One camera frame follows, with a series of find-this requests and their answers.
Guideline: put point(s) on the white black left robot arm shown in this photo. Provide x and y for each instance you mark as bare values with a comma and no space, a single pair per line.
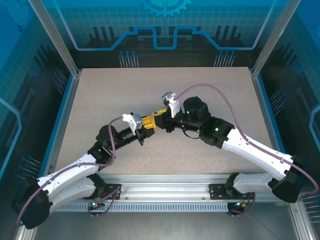
67,175

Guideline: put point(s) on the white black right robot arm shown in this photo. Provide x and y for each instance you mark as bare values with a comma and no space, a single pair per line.
255,150

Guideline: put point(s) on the small LED circuit board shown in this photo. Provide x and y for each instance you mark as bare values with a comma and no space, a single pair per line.
240,204
96,206

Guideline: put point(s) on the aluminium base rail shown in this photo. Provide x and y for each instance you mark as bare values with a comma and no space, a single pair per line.
162,185

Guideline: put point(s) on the aluminium blue table side rail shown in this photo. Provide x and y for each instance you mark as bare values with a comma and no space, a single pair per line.
65,115
269,115

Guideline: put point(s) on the aluminium frame post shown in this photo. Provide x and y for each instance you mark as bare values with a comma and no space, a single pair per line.
275,37
53,37

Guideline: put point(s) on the aluminium frame beam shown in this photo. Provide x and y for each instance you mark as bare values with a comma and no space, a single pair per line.
303,225
25,235

